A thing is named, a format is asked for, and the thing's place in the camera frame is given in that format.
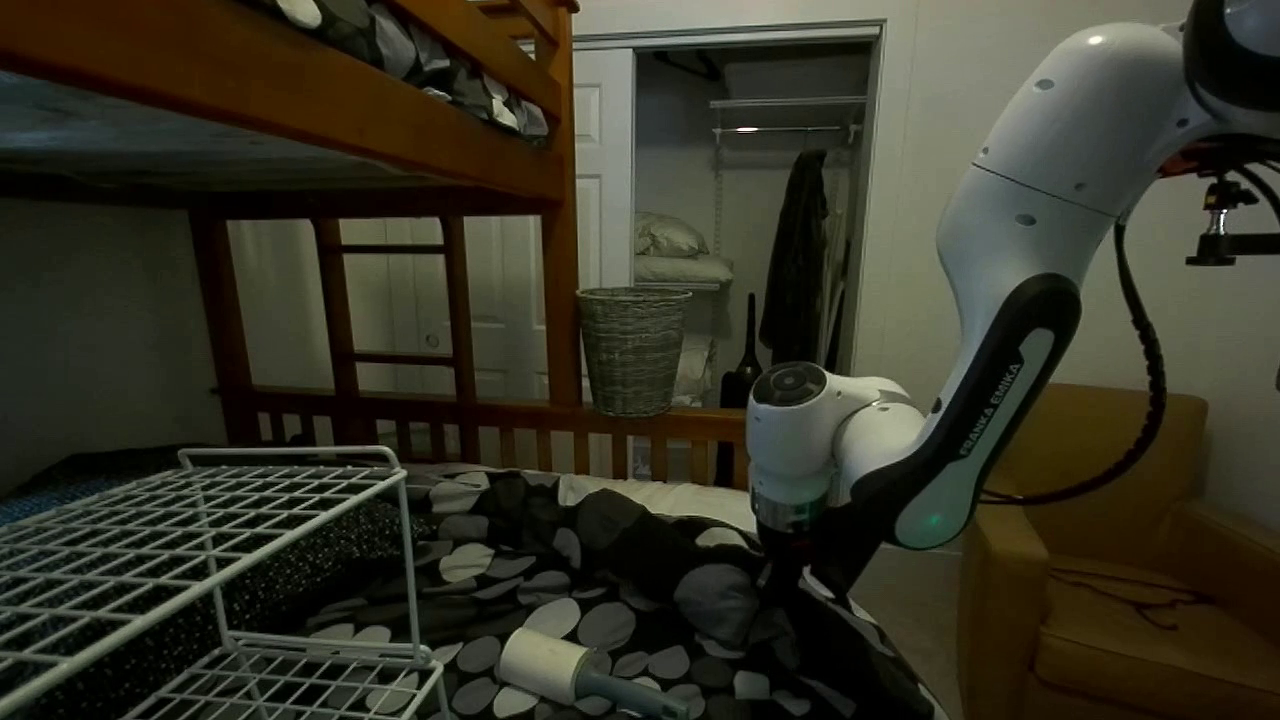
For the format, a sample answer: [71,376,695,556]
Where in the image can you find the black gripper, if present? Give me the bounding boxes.
[752,496,857,598]

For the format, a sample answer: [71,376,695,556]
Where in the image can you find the black grey dotted blanket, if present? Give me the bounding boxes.
[238,461,935,720]

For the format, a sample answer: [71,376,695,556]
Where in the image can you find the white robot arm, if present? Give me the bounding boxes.
[750,0,1280,598]

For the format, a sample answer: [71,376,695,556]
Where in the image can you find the upper bunk dotted blanket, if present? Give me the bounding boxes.
[251,0,554,140]

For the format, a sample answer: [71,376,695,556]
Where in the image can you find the white mattress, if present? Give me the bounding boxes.
[557,475,758,530]

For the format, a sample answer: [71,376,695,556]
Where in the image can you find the dark hanging garment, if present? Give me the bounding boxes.
[761,151,830,363]

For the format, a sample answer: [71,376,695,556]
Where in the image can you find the woven laundry basket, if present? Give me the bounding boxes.
[578,288,687,417]

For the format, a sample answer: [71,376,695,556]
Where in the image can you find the white lint roller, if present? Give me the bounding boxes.
[495,626,691,720]

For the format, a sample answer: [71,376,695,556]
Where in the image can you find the tan armchair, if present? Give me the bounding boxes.
[956,395,1280,720]

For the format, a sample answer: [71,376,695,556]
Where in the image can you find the white folded bedding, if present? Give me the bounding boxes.
[634,216,733,288]

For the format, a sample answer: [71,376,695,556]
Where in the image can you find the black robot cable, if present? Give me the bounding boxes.
[980,213,1174,510]

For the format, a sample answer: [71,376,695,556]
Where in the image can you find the black camera on stand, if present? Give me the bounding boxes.
[1182,164,1280,270]

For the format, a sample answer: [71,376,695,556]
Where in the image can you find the wooden bunk bed frame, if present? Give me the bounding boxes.
[0,0,739,484]

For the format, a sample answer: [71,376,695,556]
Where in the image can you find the white wire shelf rack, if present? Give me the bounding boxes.
[0,445,445,720]

